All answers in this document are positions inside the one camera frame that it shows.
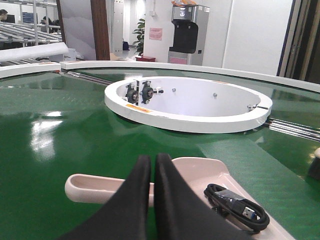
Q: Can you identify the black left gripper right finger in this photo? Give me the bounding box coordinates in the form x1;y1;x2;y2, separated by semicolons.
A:
154;153;251;240

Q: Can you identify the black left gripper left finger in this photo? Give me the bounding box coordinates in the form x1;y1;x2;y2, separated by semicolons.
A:
58;155;151;240

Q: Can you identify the pink plastic dustpan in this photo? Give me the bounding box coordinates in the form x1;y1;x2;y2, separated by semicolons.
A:
64;156;294;240

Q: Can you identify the black usb cable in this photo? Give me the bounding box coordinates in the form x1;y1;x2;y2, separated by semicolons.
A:
203;183;271;235

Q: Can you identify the pink hand broom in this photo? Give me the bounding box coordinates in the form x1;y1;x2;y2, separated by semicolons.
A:
307;148;320;181

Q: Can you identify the grey roller conveyor rack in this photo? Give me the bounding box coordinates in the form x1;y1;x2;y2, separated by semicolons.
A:
0;21;63;47

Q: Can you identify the left metal roller strip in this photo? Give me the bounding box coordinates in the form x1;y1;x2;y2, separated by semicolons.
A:
59;71;113;86

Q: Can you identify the metal roller strip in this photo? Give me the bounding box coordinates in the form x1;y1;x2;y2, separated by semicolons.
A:
59;71;113;86
263;118;320;143

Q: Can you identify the right metal roller strip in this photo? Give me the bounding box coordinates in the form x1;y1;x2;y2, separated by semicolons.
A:
263;118;320;143

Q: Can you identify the white outer rim right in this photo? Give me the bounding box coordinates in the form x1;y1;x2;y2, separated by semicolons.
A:
60;60;320;93

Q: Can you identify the white rim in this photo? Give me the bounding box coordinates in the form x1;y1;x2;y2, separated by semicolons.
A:
60;60;320;93
0;62;61;79

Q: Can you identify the green potted plant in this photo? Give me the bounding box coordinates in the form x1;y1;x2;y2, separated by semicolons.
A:
132;18;146;56

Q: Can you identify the white outer rim left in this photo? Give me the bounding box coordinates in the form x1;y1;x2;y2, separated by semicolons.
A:
0;62;61;79

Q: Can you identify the silver water dispenser machine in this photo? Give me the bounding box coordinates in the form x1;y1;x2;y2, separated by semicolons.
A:
168;4;210;66

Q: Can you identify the brown wooden pillar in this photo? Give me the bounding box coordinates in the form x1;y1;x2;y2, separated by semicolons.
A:
90;0;110;61

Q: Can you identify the white central ring housing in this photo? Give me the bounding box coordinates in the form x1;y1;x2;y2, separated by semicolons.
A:
104;76;273;134

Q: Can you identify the black bearing mount left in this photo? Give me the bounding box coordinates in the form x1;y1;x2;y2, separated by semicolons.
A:
125;84;139;104

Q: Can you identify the black bearing mount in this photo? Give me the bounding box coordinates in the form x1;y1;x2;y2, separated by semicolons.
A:
125;84;139;104
141;80;164;104

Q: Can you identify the black bearing mount right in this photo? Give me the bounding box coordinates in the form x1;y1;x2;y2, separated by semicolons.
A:
141;80;164;104

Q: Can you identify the pink wall notice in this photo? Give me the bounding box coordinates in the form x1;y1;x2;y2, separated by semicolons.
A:
149;27;163;41

